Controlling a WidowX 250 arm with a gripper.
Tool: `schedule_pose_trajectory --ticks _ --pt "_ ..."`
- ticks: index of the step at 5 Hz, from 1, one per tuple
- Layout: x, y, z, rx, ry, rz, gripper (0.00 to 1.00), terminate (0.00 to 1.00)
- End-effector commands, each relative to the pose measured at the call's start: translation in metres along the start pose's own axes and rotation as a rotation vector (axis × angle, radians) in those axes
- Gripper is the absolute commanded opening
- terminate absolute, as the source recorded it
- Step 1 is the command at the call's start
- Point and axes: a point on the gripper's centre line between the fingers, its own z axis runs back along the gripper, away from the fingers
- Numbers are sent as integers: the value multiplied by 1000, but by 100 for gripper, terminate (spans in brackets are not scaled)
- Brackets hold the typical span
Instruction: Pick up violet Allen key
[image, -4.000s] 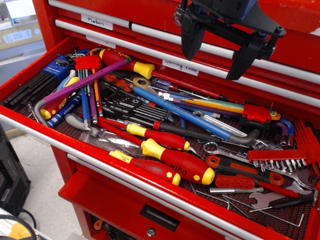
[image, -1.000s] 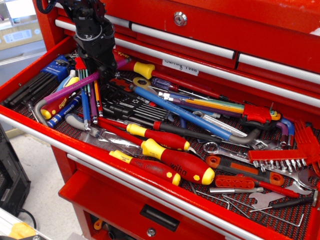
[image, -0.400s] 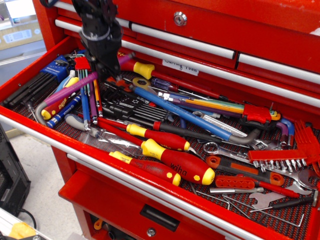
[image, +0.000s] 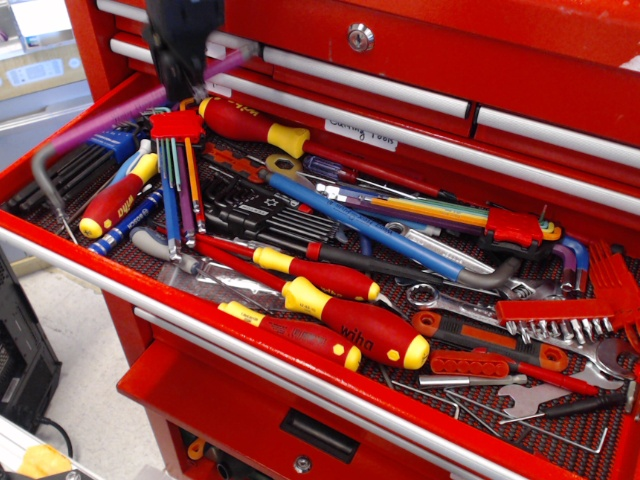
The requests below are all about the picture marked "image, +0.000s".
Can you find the medium red yellow screwdriver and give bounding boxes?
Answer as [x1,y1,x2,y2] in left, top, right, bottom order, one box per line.
[195,233,381,301]

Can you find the rainbow hex keys red holder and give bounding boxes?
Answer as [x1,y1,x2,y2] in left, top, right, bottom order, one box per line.
[316,183,563,249]

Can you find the slim red yellow screwdriver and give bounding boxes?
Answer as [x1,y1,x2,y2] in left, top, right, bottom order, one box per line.
[218,301,362,372]

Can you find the large violet Allen key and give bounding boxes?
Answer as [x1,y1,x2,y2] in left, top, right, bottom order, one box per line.
[30,43,259,217]

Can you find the black box on floor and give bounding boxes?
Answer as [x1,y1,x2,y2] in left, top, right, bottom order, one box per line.
[1,256,62,432]

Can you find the thin red shaft screwdriver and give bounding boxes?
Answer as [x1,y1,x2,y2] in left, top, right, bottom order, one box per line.
[509,362,599,396]

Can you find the grey blue handled tool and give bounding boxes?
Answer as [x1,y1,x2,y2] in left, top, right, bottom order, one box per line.
[129,227,202,275]

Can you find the open red tool drawer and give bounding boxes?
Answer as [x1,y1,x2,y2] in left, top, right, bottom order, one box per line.
[1,71,639,479]

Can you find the orange black tool upper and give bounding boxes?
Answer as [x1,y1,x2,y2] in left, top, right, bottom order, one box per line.
[203,143,264,184]

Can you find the chest key lock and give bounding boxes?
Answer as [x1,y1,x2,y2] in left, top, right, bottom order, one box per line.
[347,23,375,53]

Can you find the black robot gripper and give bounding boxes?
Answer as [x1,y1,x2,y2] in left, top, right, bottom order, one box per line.
[143,0,225,102]

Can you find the red holder with silver bits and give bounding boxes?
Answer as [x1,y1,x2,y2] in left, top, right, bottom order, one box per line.
[495,299,614,345]

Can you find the black Torx key set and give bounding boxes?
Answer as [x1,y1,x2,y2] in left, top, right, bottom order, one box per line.
[202,173,341,249]

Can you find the flat silver spanner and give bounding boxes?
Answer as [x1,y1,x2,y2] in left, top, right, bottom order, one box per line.
[497,362,625,418]

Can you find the silver combination wrench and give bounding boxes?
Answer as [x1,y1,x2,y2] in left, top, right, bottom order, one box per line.
[406,284,635,380]

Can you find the left red yellow Wiha screwdriver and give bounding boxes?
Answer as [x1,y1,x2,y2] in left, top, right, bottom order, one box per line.
[79,153,158,239]

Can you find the blue Bosch pen tool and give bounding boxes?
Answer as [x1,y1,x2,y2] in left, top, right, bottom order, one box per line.
[88,189,163,256]

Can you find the large red yellow Wiha screwdriver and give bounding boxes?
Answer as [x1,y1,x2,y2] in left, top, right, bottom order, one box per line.
[212,251,430,370]

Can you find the top red yellow screwdriver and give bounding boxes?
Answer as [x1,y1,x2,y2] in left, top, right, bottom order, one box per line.
[198,97,457,201]

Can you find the red bit holder strip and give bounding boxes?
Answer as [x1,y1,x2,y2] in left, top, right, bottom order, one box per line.
[429,350,510,378]

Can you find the large blue Allen key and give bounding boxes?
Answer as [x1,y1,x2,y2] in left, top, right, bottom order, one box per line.
[258,169,521,289]

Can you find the purple clear small screwdriver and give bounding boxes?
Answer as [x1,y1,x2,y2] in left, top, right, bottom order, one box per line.
[303,155,357,184]

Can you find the black precision screwdriver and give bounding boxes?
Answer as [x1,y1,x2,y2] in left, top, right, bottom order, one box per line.
[499,393,627,425]

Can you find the black hex keys blue holder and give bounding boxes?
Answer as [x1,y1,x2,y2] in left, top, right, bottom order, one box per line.
[1,122,148,215]

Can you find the blue violet short hex keys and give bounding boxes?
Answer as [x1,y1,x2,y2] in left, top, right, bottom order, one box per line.
[552,235,590,294]

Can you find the red folding key set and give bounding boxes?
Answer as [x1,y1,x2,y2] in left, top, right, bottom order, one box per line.
[589,240,639,352]

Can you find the thin silver hex key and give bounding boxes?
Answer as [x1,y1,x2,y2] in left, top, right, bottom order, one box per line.
[444,388,609,454]

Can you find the white label Cutting Tools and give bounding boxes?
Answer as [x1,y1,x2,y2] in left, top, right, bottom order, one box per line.
[324,119,399,152]

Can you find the red tool chest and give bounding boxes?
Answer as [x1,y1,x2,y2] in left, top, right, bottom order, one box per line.
[64,0,640,480]

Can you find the coloured hex keys red holder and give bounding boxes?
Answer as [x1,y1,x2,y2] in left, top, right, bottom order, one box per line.
[149,108,205,262]

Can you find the white label Markers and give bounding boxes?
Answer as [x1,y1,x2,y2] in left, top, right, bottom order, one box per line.
[206,42,227,60]

